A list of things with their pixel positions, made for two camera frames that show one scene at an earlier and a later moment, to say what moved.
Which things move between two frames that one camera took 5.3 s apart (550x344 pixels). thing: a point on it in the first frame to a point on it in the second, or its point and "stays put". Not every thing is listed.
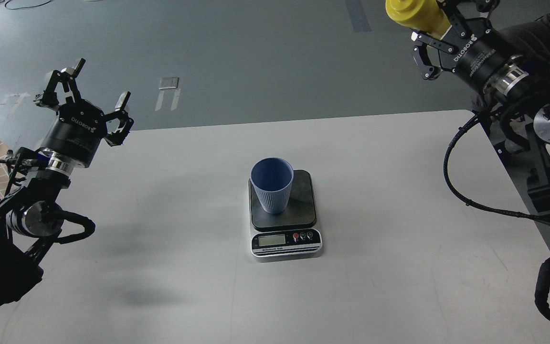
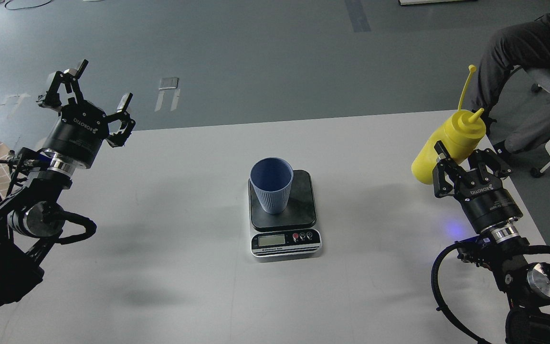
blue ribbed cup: x=272 y=178 stays put
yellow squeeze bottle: x=426 y=16 to x=458 y=135
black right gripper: x=484 y=54 to x=481 y=193
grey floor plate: x=169 y=82 stays put
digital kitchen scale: x=292 y=235 stays put
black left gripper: x=76 y=136 stays put
